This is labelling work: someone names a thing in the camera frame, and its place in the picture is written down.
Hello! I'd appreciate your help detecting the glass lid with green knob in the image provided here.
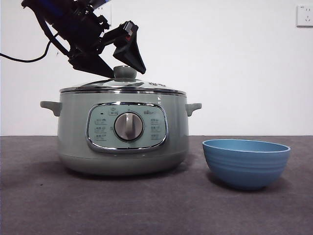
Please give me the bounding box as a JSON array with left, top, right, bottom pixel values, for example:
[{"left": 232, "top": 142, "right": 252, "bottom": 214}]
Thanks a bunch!
[{"left": 59, "top": 65, "right": 186, "bottom": 94}]

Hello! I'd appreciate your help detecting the pale green electric steamer pot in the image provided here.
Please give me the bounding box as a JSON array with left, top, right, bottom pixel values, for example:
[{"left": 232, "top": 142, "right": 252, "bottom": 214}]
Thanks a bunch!
[{"left": 40, "top": 92, "right": 202, "bottom": 176}]

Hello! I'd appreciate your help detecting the blue ribbed bowl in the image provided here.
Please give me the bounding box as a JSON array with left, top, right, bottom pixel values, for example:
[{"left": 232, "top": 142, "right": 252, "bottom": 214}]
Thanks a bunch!
[{"left": 201, "top": 139, "right": 291, "bottom": 191}]

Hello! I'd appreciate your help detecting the white wall socket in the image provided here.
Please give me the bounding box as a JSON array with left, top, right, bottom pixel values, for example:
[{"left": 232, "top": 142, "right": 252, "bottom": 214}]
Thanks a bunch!
[
  {"left": 96, "top": 4, "right": 112, "bottom": 26},
  {"left": 296, "top": 4, "right": 313, "bottom": 28}
]

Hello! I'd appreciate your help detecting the black cable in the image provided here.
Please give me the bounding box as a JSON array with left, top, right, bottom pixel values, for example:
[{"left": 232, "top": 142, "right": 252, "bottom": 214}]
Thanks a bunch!
[{"left": 0, "top": 14, "right": 72, "bottom": 63}]

